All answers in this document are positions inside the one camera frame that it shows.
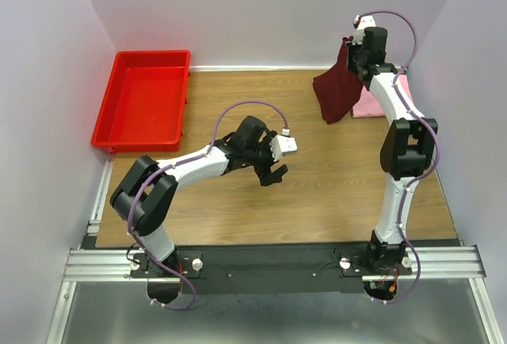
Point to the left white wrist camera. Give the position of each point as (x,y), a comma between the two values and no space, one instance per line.
(281,146)

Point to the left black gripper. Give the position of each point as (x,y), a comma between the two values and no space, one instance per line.
(264,174)

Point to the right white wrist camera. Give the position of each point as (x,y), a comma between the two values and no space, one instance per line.
(360,24)

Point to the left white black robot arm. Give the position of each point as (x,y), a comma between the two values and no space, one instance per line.
(145,194)

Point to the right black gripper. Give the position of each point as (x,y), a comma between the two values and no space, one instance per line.
(351,48)

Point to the aluminium frame rail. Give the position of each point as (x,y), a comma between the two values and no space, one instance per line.
(112,265)

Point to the red plastic bin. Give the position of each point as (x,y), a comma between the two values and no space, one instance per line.
(144,102)

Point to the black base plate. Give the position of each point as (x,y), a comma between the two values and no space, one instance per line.
(275,269)

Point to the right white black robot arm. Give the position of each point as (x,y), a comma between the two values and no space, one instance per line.
(407,151)

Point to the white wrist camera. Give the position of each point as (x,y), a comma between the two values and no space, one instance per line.
(281,146)
(360,24)

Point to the maroon t shirt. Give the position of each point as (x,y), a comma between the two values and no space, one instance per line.
(338,89)

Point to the folded pink t shirt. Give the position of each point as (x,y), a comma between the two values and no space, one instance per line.
(368,106)

